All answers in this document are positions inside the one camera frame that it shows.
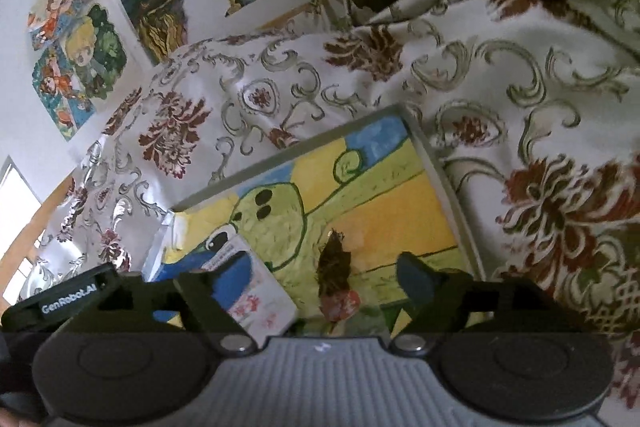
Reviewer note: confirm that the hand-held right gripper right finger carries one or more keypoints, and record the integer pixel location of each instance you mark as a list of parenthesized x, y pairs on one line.
[(415, 274)]

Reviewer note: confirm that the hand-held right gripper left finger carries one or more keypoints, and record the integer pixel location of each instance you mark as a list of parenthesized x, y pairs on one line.
[(200, 302)]

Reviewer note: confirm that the white packet with pink print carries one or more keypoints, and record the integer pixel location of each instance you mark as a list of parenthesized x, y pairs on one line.
[(260, 307)]

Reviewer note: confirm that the dried dark flower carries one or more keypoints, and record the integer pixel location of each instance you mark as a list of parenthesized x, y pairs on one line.
[(335, 267)]

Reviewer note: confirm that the grey tray with painted bottom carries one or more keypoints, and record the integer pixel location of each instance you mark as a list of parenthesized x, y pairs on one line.
[(350, 187)]

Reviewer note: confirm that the window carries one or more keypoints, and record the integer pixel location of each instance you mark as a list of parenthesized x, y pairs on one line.
[(15, 207)]

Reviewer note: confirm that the floral printed blanket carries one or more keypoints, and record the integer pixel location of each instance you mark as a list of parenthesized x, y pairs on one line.
[(500, 82)]

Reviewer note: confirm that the cartoon children wall poster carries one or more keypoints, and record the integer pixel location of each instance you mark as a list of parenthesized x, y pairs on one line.
[(75, 62)]

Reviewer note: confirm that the swirl sunflower wall painting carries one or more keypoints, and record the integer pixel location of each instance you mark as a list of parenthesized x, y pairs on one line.
[(155, 2)]

